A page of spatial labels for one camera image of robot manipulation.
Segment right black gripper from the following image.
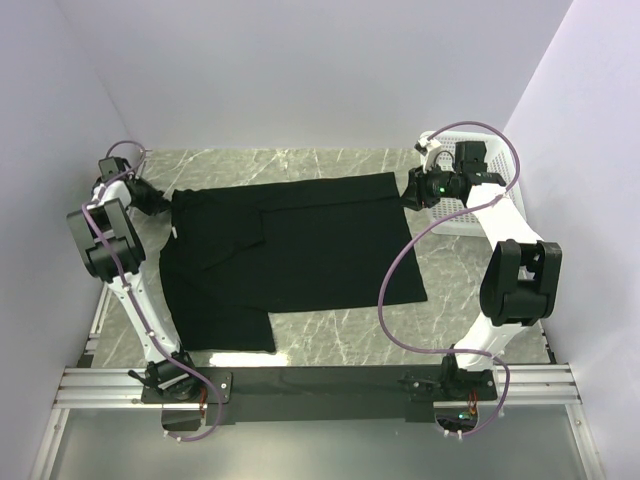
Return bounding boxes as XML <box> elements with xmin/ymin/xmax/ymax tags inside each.
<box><xmin>396</xmin><ymin>160</ymin><xmax>455</xmax><ymax>212</ymax></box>

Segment black t shirt blue logo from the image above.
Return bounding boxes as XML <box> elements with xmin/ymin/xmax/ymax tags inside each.
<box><xmin>159</xmin><ymin>173</ymin><xmax>427</xmax><ymax>353</ymax></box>

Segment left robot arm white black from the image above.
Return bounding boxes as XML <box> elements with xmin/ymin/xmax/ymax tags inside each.
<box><xmin>67</xmin><ymin>156</ymin><xmax>200</xmax><ymax>402</ymax></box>

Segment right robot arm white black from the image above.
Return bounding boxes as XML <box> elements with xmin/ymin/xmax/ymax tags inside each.
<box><xmin>401</xmin><ymin>140</ymin><xmax>562</xmax><ymax>399</ymax></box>

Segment white plastic basket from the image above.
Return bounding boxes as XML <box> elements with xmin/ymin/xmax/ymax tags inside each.
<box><xmin>401</xmin><ymin>130</ymin><xmax>516</xmax><ymax>237</ymax></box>

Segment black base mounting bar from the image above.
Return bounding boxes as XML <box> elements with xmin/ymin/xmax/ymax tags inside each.
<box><xmin>140</xmin><ymin>365</ymin><xmax>498</xmax><ymax>426</ymax></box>

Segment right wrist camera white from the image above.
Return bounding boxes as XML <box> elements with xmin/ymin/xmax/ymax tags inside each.
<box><xmin>414</xmin><ymin>137</ymin><xmax>442</xmax><ymax>173</ymax></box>

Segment aluminium frame rail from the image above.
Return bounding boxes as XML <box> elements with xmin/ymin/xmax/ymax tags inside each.
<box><xmin>29</xmin><ymin>148</ymin><xmax>601</xmax><ymax>480</ymax></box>

